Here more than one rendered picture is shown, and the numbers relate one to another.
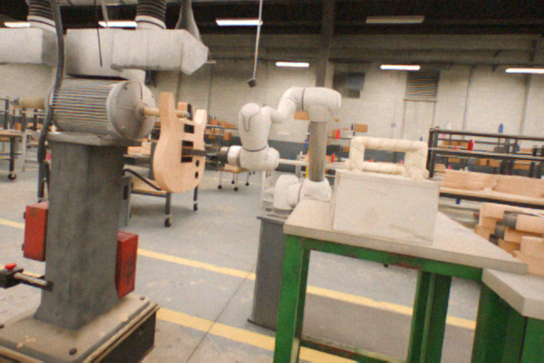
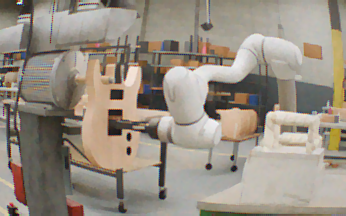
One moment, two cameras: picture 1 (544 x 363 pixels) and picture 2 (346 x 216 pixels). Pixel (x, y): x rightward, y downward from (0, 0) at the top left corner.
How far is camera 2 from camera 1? 0.74 m
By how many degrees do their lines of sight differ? 17
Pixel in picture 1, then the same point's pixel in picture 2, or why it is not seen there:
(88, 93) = (40, 69)
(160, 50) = (90, 27)
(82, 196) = (38, 160)
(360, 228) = (262, 199)
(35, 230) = (18, 182)
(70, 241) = (37, 195)
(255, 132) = (182, 102)
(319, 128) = (285, 87)
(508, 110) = not seen: outside the picture
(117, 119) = (56, 91)
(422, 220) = (305, 186)
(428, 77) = not seen: outside the picture
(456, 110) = not seen: outside the picture
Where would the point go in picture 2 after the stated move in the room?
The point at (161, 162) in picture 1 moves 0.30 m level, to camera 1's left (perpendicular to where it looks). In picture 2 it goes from (88, 136) to (37, 125)
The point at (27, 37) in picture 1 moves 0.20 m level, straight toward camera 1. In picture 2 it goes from (15, 32) to (17, 28)
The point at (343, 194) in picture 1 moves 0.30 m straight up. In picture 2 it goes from (252, 171) to (261, 65)
